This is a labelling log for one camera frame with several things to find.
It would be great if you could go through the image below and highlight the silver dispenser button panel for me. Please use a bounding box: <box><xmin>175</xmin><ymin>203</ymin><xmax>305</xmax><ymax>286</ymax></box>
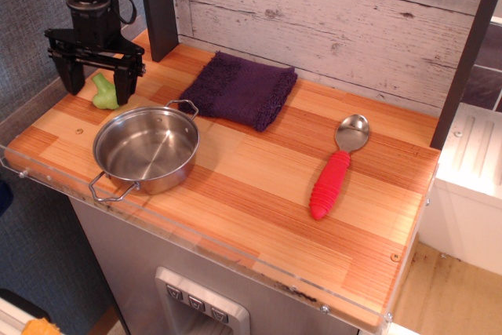
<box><xmin>155</xmin><ymin>267</ymin><xmax>251</xmax><ymax>334</ymax></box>

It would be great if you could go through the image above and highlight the dark left support post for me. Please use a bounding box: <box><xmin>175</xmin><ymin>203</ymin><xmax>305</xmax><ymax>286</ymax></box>
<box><xmin>143</xmin><ymin>0</ymin><xmax>179</xmax><ymax>62</ymax></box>

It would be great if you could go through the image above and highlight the red handled metal spoon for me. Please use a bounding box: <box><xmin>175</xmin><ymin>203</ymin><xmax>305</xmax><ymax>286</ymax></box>
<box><xmin>309</xmin><ymin>115</ymin><xmax>370</xmax><ymax>220</ymax></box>

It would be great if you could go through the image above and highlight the stainless steel pot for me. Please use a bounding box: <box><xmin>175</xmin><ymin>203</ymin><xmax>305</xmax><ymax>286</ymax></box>
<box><xmin>89</xmin><ymin>100</ymin><xmax>200</xmax><ymax>202</ymax></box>

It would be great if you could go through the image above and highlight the white toy sink unit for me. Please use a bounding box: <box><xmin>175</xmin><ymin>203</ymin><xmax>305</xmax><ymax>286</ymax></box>
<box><xmin>419</xmin><ymin>16</ymin><xmax>501</xmax><ymax>274</ymax></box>

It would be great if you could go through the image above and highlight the dark right support post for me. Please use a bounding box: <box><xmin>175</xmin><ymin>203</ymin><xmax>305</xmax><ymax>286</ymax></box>
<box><xmin>430</xmin><ymin>0</ymin><xmax>498</xmax><ymax>150</ymax></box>

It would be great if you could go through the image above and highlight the purple folded cloth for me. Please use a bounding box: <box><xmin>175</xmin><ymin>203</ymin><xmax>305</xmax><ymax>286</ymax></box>
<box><xmin>180</xmin><ymin>52</ymin><xmax>298</xmax><ymax>132</ymax></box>

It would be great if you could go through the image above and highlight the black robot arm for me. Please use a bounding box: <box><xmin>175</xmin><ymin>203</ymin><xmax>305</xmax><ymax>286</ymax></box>
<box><xmin>45</xmin><ymin>0</ymin><xmax>145</xmax><ymax>105</ymax></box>

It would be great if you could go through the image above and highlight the dark support post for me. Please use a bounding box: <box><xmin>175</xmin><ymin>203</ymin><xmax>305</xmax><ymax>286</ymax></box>
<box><xmin>143</xmin><ymin>0</ymin><xmax>179</xmax><ymax>62</ymax></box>
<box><xmin>430</xmin><ymin>0</ymin><xmax>498</xmax><ymax>150</ymax></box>

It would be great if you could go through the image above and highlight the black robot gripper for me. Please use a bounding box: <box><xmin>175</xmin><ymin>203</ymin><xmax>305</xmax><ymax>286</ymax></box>
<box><xmin>44</xmin><ymin>1</ymin><xmax>145</xmax><ymax>105</ymax></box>

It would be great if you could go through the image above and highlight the green toy vegetable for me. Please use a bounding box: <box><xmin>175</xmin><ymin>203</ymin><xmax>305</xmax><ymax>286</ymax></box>
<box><xmin>92</xmin><ymin>73</ymin><xmax>119</xmax><ymax>110</ymax></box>

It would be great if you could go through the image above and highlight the orange object bottom left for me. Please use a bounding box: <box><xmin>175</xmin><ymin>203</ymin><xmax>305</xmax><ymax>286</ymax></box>
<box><xmin>21</xmin><ymin>318</ymin><xmax>62</xmax><ymax>335</ymax></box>

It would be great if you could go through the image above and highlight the clear acrylic edge guard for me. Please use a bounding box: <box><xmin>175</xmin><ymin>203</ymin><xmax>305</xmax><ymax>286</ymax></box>
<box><xmin>0</xmin><ymin>143</ymin><xmax>393</xmax><ymax>332</ymax></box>

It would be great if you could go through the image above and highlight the grey toy fridge cabinet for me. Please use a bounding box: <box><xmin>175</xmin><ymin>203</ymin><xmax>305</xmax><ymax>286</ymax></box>
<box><xmin>71</xmin><ymin>199</ymin><xmax>358</xmax><ymax>334</ymax></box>

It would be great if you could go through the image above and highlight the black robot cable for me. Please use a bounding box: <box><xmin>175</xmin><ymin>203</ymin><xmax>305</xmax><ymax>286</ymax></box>
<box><xmin>111</xmin><ymin>0</ymin><xmax>138</xmax><ymax>26</ymax></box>

